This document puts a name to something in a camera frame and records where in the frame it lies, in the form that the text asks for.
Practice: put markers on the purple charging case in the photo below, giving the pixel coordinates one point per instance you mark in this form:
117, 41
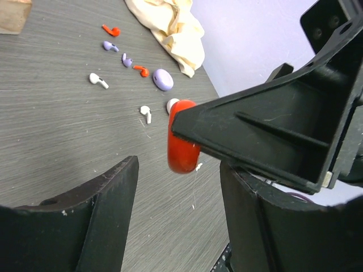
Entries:
163, 80

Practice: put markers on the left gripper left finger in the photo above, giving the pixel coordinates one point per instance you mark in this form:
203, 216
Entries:
83, 229

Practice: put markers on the white earbud near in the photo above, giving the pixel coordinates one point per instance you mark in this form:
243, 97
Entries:
146, 111

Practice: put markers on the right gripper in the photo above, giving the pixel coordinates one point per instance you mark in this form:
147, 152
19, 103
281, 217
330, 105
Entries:
324, 16

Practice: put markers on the wooden clothes rack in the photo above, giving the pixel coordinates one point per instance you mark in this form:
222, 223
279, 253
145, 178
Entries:
13, 15

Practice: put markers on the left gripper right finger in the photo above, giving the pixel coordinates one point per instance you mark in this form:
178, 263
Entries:
270, 230

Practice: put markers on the white earbud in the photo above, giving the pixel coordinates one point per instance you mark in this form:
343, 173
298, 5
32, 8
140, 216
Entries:
146, 111
95, 79

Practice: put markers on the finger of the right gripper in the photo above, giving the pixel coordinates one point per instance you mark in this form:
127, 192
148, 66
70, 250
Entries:
303, 129

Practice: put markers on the orange earbud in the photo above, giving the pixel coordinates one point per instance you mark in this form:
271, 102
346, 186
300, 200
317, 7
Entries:
144, 72
115, 31

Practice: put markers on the white charging case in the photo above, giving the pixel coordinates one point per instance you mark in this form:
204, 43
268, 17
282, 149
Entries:
171, 104

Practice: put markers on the purple earbud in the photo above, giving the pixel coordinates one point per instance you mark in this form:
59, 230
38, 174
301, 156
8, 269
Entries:
127, 62
110, 46

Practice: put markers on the white earbud far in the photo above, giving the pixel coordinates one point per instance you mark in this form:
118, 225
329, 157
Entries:
95, 79

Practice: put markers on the cream crumpled cloth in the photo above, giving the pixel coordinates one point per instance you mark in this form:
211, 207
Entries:
175, 28

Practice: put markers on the purple earbud far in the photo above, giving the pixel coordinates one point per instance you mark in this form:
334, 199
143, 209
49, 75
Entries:
110, 46

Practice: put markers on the orange charging case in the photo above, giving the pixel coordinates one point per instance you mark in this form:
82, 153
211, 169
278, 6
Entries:
182, 156

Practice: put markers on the purple earbud near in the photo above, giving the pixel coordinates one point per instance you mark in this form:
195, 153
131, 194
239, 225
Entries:
127, 62

